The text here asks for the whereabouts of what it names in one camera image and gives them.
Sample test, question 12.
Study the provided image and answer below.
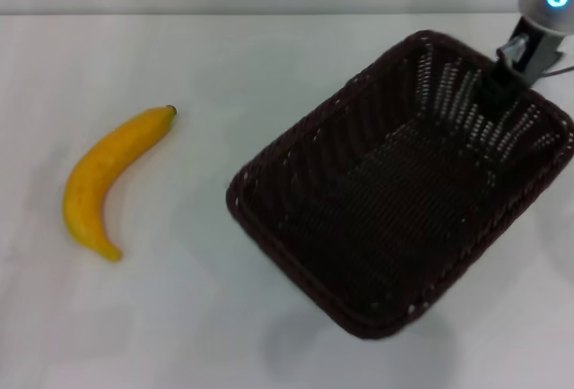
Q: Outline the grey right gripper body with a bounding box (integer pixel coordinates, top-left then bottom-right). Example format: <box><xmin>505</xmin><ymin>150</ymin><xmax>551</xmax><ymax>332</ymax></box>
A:
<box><xmin>495</xmin><ymin>15</ymin><xmax>567</xmax><ymax>88</ymax></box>

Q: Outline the yellow banana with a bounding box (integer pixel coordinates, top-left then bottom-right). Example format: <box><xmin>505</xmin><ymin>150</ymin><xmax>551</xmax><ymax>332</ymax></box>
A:
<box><xmin>61</xmin><ymin>104</ymin><xmax>178</xmax><ymax>264</ymax></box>

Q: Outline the dark woven rectangular basket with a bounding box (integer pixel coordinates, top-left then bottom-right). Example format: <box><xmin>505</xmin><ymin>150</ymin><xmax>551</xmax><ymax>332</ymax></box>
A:
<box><xmin>226</xmin><ymin>29</ymin><xmax>574</xmax><ymax>341</ymax></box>

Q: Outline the thin grey cable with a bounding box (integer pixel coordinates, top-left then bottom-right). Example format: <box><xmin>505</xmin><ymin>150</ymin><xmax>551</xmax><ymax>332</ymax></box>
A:
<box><xmin>539</xmin><ymin>65</ymin><xmax>574</xmax><ymax>79</ymax></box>

